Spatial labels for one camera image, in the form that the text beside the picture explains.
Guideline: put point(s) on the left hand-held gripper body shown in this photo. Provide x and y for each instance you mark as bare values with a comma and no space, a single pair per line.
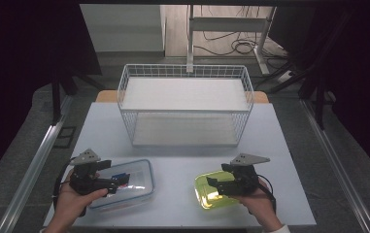
84,176

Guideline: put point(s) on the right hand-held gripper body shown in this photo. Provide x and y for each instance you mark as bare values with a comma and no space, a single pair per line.
244,179

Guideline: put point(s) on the clear container with green lid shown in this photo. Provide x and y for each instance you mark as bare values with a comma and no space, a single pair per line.
211,199

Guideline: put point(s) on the clear container with blue-rimmed lid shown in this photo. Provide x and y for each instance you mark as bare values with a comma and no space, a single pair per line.
130,186

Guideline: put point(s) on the person's left hand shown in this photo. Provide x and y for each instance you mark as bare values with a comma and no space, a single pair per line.
72,204

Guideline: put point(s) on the person's right hand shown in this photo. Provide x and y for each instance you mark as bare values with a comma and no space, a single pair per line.
260,207

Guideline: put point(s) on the small blue and red object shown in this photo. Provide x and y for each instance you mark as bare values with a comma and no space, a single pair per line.
121,179

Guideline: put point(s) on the white shelf board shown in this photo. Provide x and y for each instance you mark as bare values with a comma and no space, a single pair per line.
185,93
185,129

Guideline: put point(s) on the black stand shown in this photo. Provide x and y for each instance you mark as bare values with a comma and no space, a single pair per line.
318,103
56,97

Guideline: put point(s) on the white power strip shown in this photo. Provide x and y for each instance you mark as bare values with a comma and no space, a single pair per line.
285,76

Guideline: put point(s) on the black curtain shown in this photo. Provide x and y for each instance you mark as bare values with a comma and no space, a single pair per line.
360,81
20,64

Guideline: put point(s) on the white cabinet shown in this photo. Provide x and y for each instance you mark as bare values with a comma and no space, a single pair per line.
124,27

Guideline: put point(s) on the black square floor frame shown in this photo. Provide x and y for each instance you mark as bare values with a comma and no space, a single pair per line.
65,137

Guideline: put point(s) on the aluminium rail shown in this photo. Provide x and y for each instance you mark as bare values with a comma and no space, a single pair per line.
33,168
334,161

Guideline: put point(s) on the white metal desk frame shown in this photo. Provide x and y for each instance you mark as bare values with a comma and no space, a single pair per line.
228,24

